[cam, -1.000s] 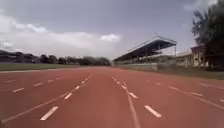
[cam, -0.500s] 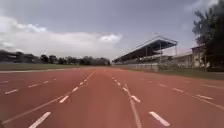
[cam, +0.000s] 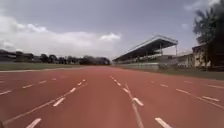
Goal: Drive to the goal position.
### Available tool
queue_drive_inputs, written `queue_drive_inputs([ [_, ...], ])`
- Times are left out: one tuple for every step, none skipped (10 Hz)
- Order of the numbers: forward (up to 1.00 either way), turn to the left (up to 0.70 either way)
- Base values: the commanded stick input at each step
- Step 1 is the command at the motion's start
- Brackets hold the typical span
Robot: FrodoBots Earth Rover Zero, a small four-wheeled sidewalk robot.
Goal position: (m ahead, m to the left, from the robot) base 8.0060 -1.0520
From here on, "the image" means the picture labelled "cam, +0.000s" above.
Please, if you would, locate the cluster of dark trees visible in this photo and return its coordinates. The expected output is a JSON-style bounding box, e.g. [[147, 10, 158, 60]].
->
[[192, 0, 224, 69]]

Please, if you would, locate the row of distant trees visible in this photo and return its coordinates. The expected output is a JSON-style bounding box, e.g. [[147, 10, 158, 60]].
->
[[0, 49, 112, 66]]

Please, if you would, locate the grass infield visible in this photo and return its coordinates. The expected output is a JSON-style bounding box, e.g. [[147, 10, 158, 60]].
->
[[0, 62, 84, 72]]

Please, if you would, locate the pale building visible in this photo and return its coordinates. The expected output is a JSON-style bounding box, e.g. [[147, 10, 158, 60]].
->
[[191, 44, 214, 69]]

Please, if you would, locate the roofed grandstand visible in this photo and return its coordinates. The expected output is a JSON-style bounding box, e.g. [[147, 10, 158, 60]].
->
[[112, 34, 194, 70]]

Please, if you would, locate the red running track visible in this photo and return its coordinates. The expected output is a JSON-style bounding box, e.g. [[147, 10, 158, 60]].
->
[[0, 65, 224, 128]]

